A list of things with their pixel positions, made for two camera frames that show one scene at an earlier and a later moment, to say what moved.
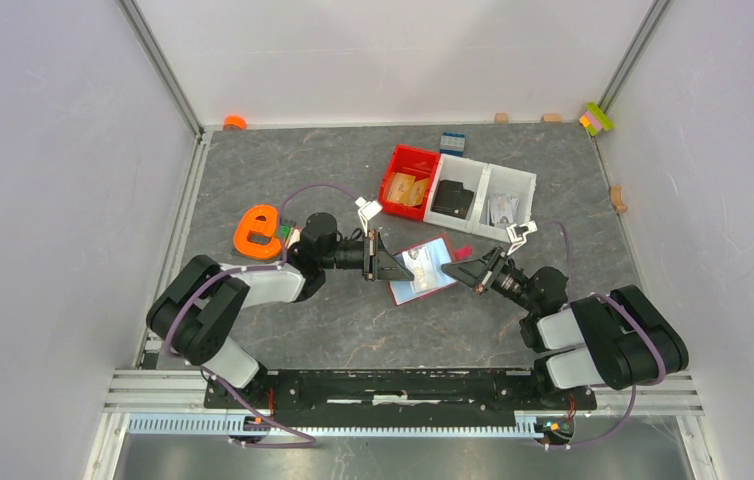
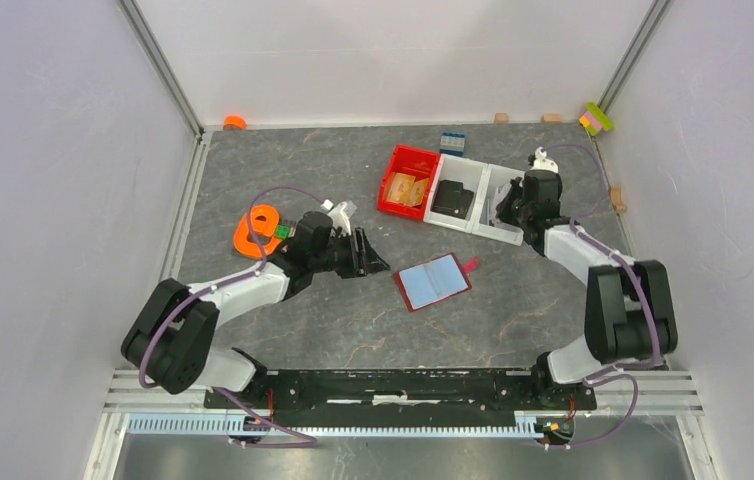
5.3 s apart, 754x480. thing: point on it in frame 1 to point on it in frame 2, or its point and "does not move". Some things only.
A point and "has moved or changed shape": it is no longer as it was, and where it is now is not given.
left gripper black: x=382 y=265 to x=361 y=263
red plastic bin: x=407 y=181 does not move
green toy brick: x=283 y=232 does not move
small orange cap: x=234 y=121 does not move
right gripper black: x=469 y=270 to x=503 y=208
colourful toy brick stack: x=595 y=119 does not move
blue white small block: x=453 y=143 does not move
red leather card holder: x=424 y=263 has moved or changed shape
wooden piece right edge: x=617 y=200 does not move
